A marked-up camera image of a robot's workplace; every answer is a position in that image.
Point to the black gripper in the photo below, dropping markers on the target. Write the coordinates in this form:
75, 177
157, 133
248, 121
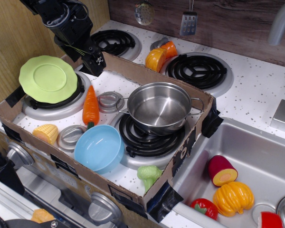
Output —
75, 34

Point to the green toy broccoli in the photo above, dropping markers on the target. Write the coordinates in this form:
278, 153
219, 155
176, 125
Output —
149, 175

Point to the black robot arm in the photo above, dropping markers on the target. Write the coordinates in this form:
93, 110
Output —
55, 12

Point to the stainless steel pot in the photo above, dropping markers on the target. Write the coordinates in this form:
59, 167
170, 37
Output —
161, 108

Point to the back left stove burner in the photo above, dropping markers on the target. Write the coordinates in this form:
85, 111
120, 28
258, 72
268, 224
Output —
118, 43

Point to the stove burner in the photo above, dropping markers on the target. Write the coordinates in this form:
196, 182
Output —
118, 43
49, 112
144, 149
201, 70

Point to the grey stove knob centre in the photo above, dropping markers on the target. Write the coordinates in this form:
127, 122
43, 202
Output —
110, 102

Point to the grey stove knob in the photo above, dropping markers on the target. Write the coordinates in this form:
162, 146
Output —
68, 137
110, 102

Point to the orange toy carrot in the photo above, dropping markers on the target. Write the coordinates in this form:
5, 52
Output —
90, 114

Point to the front left stove burner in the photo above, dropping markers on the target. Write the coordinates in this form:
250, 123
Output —
49, 112

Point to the green plastic plate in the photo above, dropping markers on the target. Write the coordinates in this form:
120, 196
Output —
48, 79

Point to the grey knob back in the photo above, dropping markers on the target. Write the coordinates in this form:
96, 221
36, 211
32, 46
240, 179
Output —
159, 43

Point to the hanging metal skimmer spoon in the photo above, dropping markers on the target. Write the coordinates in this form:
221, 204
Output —
144, 12

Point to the grey stove knob front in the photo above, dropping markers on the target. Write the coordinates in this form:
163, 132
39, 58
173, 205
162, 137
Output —
68, 137

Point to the orange toy pepper piece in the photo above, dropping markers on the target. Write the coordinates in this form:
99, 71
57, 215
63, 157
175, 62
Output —
171, 49

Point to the yellow toy corn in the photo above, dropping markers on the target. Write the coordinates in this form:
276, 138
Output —
47, 133

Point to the light blue plastic bowl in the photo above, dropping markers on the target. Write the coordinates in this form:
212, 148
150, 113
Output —
100, 149

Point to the front right stove burner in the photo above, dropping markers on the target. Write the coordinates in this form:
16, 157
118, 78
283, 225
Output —
144, 149

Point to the hanging metal spatula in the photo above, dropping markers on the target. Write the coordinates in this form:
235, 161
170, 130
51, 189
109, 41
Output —
189, 20

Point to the back right stove burner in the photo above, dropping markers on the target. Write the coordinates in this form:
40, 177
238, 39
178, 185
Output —
201, 70

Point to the grey oven knob left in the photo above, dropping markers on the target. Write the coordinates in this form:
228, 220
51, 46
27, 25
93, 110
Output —
19, 156

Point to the grey oven knob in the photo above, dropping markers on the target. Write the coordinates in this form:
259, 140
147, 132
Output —
19, 156
102, 210

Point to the grey oven knob right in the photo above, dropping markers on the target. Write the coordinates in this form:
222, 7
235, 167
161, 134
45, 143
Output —
102, 210

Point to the orange toy piece bottom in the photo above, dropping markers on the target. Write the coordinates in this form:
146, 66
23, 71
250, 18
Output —
41, 216

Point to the purple toy sweet potato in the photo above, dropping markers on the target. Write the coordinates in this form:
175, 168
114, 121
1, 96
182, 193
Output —
221, 171

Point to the orange toy pumpkin in sink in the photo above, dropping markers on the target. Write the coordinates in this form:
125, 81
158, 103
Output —
232, 198

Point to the steel sink basin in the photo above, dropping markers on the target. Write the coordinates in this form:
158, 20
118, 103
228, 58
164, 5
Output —
259, 158

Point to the grey faucet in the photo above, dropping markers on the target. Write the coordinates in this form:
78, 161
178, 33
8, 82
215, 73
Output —
278, 28

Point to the red toy apple piece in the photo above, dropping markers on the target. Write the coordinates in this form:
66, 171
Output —
269, 220

